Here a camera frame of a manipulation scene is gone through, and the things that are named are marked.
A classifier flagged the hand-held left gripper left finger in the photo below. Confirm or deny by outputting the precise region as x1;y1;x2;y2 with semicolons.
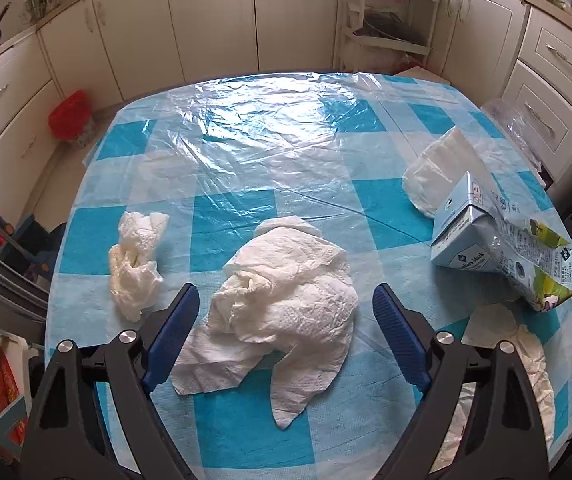
20;282;201;480

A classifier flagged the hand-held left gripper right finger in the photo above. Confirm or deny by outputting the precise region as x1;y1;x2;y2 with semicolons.
372;282;551;480

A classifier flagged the cream paper bag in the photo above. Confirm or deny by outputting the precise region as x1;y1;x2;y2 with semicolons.
436;304;558;480

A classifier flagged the large white paper towel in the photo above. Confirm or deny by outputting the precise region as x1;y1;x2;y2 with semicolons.
171;216;360;431

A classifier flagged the white drawer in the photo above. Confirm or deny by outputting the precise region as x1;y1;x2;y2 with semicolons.
535;160;558;192

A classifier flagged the clear plastic bag liner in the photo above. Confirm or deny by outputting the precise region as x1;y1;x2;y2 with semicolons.
481;99;553;177

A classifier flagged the red trash bin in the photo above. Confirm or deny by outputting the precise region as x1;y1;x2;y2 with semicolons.
48;91;95;149

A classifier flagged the small crumpled white tissue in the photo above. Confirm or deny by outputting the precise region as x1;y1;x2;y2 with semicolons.
108;211;171;322

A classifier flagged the light blue drink carton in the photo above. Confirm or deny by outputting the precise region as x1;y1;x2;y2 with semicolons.
430;171;572;314

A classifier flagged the dark blue dustpan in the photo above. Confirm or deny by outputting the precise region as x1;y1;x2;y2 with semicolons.
12;215;68;272

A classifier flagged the table with blue checked cloth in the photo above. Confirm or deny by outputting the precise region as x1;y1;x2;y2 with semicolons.
46;72;572;480

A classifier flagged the white board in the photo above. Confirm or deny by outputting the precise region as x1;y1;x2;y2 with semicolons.
396;65;453;87

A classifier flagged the white base cabinet with drawers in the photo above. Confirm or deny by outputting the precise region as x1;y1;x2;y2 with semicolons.
0;35;68;197

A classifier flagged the white corner drawer cabinet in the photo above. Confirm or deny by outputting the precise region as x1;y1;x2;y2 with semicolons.
431;0;572;187

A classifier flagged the white rolling cart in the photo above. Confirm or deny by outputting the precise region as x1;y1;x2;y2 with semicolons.
333;0;443;74

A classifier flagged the white base cabinet with doors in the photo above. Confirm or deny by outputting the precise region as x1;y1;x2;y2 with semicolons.
36;0;348;107

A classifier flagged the grey metal folding frame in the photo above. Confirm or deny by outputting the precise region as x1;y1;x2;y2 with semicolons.
0;175;63;322

